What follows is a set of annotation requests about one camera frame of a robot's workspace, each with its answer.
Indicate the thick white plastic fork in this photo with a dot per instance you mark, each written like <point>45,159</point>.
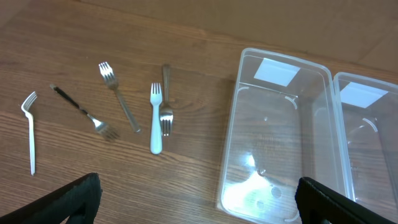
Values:
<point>155,137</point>

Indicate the right clear plastic container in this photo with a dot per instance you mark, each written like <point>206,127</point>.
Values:
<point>367,111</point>

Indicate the black-handled metal fork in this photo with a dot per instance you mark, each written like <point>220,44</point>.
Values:
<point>102,128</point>

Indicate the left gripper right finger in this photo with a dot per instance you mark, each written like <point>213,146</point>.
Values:
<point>318,204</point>

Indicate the short silver metal fork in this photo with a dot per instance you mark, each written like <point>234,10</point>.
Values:
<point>166,113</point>

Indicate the left clear plastic container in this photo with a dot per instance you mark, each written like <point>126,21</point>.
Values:
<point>282,126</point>

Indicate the thin white plastic fork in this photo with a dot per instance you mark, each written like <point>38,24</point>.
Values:
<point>25,108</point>

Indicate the clear plastic container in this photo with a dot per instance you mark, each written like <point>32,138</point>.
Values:
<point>282,126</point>
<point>367,111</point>

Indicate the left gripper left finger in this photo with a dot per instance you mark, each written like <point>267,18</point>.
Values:
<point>76,202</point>

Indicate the long silver metal fork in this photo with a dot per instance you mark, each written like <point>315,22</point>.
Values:
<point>112,83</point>

